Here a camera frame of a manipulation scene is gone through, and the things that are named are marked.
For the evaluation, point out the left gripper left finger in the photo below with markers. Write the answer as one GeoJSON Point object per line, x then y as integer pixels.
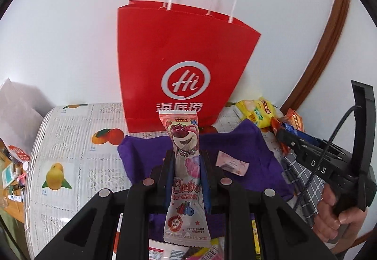
{"type": "Point", "coordinates": [115, 224]}

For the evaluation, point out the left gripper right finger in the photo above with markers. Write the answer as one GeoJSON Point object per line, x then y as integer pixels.
{"type": "Point", "coordinates": [258, 225]}

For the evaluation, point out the small pink candy wrapper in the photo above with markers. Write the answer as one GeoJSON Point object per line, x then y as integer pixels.
{"type": "Point", "coordinates": [230, 164]}

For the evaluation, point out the small blue snack packet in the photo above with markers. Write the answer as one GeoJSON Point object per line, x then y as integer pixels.
{"type": "Point", "coordinates": [289, 128]}

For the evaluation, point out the pink bear candy stick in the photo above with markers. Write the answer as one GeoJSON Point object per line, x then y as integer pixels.
{"type": "Point", "coordinates": [185, 222]}

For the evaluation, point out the white red snack packet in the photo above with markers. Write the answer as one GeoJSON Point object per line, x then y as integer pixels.
{"type": "Point", "coordinates": [157, 250]}

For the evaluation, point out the right hand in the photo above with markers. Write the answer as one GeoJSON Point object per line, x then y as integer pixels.
{"type": "Point", "coordinates": [327, 223]}

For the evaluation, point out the red chip bag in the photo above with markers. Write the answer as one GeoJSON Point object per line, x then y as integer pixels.
{"type": "Point", "coordinates": [292, 117]}

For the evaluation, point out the purple towel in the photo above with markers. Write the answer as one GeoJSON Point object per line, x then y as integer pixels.
{"type": "Point", "coordinates": [248, 159]}

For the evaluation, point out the wooden bedside table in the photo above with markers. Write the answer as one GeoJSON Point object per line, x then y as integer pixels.
{"type": "Point", "coordinates": [12, 186]}

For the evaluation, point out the yellow chip bag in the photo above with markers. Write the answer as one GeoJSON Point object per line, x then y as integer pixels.
{"type": "Point", "coordinates": [260, 111]}

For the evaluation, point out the white Miniso plastic bag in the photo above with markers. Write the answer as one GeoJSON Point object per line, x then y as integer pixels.
{"type": "Point", "coordinates": [23, 108]}

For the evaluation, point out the red paper shopping bag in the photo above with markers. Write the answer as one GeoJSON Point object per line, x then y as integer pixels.
{"type": "Point", "coordinates": [173, 57]}

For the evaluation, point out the brown wooden door frame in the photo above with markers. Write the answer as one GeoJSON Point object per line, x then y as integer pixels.
{"type": "Point", "coordinates": [326, 46]}

